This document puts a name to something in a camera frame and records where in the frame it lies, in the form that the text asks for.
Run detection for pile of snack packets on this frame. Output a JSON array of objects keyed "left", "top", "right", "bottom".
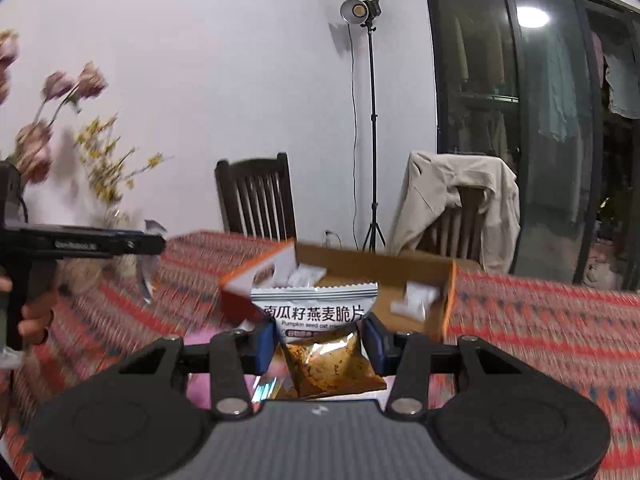
[{"left": 280, "top": 262, "right": 443, "bottom": 321}]

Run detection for orange cardboard box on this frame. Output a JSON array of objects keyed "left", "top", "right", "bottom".
[{"left": 220, "top": 240, "right": 458, "bottom": 346}]

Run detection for dark wooden chair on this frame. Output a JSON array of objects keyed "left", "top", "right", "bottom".
[{"left": 215, "top": 152, "right": 298, "bottom": 241}]

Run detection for beige jacket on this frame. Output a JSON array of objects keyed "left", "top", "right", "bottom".
[{"left": 390, "top": 151, "right": 522, "bottom": 275}]

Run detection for sliding glass door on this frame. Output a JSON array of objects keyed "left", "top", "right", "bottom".
[{"left": 422, "top": 0, "right": 640, "bottom": 291}]

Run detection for yellow flowers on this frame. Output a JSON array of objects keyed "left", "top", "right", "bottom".
[{"left": 75, "top": 117, "right": 171, "bottom": 206}]

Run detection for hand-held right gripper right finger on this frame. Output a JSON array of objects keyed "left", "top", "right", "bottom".
[{"left": 362, "top": 312, "right": 526, "bottom": 418}]

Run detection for pink flowers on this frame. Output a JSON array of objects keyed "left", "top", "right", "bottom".
[{"left": 0, "top": 30, "right": 108, "bottom": 186}]

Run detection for pink snack packet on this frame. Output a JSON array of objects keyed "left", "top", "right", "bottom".
[{"left": 187, "top": 372, "right": 215, "bottom": 409}]

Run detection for wooden chair with jacket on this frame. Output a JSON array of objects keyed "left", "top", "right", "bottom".
[{"left": 427, "top": 187, "right": 483, "bottom": 263}]

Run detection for hanging white garment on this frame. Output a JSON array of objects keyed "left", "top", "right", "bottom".
[{"left": 604, "top": 52, "right": 640, "bottom": 121}]

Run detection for white clear snack packet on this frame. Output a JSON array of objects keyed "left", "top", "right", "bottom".
[{"left": 250, "top": 282, "right": 388, "bottom": 401}]

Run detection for person's left hand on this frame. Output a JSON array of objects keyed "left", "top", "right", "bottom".
[{"left": 17, "top": 300, "right": 55, "bottom": 343}]

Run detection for studio light on stand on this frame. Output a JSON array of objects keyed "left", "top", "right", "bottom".
[{"left": 341, "top": 0, "right": 388, "bottom": 253}]

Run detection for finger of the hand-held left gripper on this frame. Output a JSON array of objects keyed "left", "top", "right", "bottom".
[{"left": 125, "top": 230, "right": 167, "bottom": 259}]

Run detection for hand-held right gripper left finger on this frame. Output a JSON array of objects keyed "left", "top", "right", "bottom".
[{"left": 117, "top": 320, "right": 278, "bottom": 420}]

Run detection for glass vase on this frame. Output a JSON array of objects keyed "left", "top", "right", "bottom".
[{"left": 75, "top": 205, "right": 146, "bottom": 291}]

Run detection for hanging light blue shirt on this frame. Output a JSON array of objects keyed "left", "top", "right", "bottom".
[{"left": 537, "top": 30, "right": 582, "bottom": 143}]

